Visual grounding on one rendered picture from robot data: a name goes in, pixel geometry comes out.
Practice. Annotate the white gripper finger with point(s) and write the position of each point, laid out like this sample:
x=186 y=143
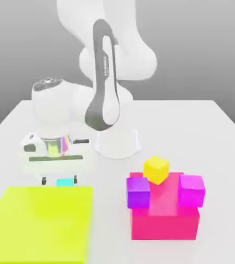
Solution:
x=75 y=179
x=44 y=180

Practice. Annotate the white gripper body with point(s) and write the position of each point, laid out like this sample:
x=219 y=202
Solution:
x=55 y=165

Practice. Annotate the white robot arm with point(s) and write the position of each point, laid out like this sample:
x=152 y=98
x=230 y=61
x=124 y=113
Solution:
x=109 y=51

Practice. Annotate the small cyan cube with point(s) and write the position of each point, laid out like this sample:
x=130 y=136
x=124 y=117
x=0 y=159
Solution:
x=64 y=182

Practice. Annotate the small purple cube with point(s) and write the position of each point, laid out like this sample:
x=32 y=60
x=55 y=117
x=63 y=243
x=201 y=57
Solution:
x=138 y=193

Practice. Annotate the small yellow cube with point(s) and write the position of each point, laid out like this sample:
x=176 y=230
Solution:
x=156 y=169

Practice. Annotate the small magenta cube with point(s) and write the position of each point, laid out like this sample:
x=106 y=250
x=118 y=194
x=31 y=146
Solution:
x=191 y=191

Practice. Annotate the large yellow-green box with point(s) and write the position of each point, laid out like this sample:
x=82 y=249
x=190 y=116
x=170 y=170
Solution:
x=39 y=222

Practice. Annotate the large pink box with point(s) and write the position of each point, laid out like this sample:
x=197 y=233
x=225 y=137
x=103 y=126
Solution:
x=165 y=222

